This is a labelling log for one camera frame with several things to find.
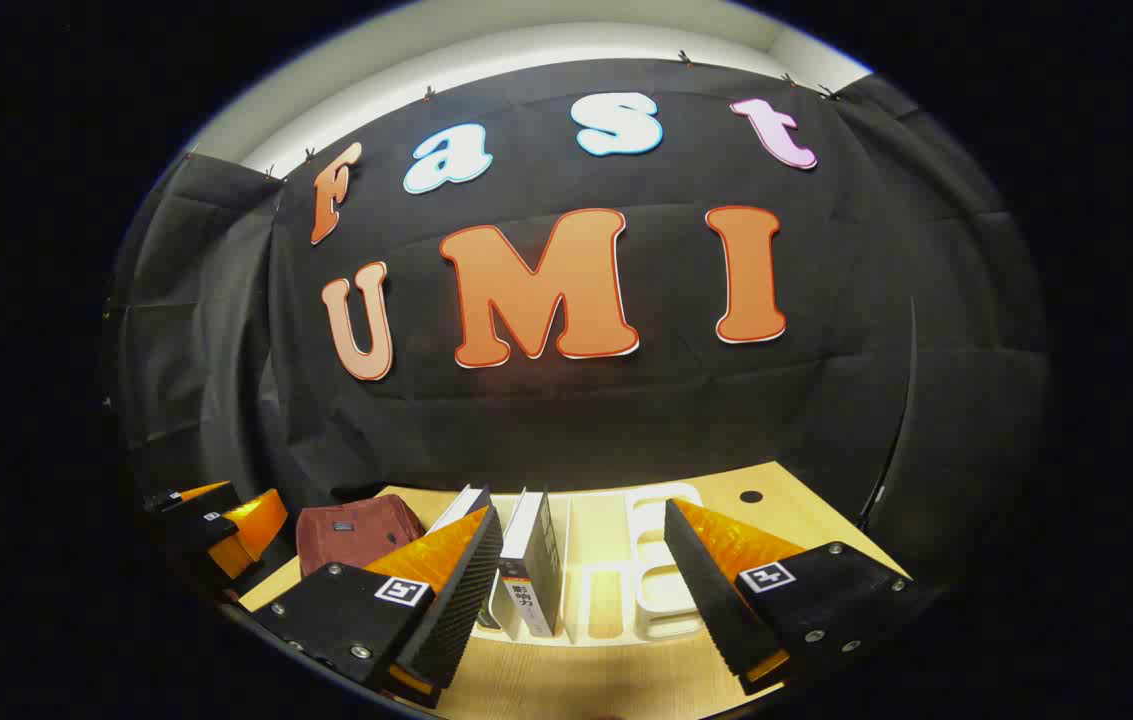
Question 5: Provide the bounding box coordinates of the white bookshelf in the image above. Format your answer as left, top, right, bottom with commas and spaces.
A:
471, 482, 717, 646

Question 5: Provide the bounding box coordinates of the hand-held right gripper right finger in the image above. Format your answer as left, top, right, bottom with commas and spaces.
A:
663, 498, 932, 696

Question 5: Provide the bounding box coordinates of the black backdrop cloth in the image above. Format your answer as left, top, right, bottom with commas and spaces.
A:
104, 58, 1052, 591

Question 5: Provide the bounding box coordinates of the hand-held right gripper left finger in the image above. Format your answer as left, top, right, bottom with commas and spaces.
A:
251, 505, 505, 711

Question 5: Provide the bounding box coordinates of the white spine book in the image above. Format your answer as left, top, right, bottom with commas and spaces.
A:
498, 487, 565, 639

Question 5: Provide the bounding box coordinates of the blue spine book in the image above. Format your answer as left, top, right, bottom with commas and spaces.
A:
426, 484, 505, 633

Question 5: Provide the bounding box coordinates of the maroon schoolbag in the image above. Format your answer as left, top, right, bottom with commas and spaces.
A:
296, 495, 425, 578

